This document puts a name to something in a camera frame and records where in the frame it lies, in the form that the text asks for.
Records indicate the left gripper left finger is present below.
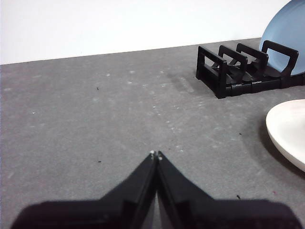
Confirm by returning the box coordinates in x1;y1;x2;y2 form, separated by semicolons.
10;150;159;229

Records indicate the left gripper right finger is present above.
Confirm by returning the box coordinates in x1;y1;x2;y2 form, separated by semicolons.
156;150;300;229

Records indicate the cream yellow plate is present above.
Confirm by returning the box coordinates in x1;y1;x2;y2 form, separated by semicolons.
265;99;305;173

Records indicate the black plate rack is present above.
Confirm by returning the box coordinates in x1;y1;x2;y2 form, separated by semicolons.
196;40;305;99

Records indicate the blue plate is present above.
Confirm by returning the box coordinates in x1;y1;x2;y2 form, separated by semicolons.
258;0;305;77

